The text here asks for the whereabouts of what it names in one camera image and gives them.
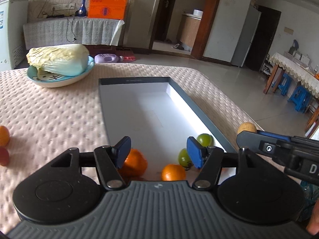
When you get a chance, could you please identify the green fruit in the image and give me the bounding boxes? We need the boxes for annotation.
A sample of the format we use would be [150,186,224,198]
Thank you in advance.
[196,133,214,147]
[178,148,192,170]

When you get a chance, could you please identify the brown longan fruit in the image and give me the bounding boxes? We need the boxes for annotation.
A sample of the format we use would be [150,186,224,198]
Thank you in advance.
[237,122,257,134]

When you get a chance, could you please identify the large orange mandarin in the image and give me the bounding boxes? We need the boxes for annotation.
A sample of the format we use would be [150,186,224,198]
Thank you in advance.
[119,148,148,180]

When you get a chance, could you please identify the small orange kumquat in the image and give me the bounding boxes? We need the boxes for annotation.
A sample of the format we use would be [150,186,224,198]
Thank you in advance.
[0,126,10,147]
[161,164,186,181]

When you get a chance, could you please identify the grey white cardboard box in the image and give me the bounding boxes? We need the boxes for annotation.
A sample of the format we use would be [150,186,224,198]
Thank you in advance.
[98,77,236,181]

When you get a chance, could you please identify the wooden kitchen cabinet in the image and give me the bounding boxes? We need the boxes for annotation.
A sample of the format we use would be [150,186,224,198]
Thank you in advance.
[177,14,201,51]

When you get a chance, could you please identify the blue plastic stool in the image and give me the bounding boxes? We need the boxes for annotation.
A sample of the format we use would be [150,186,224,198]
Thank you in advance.
[277,73,292,96]
[288,85,312,113]

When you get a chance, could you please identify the wooden side table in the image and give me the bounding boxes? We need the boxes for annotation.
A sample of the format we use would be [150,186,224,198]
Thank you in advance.
[263,52,319,132]

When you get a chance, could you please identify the pink quilted table cover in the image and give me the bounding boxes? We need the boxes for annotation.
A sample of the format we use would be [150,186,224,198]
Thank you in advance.
[1,63,252,233]

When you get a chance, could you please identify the white blue plate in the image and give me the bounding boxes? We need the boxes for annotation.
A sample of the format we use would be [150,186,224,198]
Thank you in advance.
[27,56,95,88]

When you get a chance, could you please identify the purple detergent bottle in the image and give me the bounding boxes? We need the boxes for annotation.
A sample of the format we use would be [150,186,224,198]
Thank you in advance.
[94,53,124,64]

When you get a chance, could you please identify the red floor scale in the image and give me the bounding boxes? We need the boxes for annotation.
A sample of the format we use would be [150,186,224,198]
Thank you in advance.
[115,48,136,62]

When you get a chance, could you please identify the red fruit on table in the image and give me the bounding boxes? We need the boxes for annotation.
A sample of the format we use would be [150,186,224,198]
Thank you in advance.
[0,146,10,166]

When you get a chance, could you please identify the napa cabbage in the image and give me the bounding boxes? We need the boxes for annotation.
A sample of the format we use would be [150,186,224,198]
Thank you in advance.
[26,44,89,76]

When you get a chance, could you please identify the silver refrigerator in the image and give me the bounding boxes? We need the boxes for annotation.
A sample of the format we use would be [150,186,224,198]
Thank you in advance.
[231,5,261,68]

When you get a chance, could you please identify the cloth covered TV cabinet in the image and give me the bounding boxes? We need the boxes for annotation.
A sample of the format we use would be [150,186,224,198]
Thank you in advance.
[23,17,125,50]

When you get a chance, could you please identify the blue glass bottle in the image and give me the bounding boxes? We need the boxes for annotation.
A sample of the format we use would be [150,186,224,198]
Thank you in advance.
[75,0,87,17]

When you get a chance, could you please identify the orange gift bag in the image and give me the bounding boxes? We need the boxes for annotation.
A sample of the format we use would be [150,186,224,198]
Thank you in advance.
[88,0,128,20]

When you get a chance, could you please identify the white chest freezer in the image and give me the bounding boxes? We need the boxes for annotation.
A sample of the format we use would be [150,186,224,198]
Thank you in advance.
[0,0,29,71]

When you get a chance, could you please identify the black hanging cable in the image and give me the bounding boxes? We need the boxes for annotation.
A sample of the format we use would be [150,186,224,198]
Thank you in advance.
[65,16,77,43]

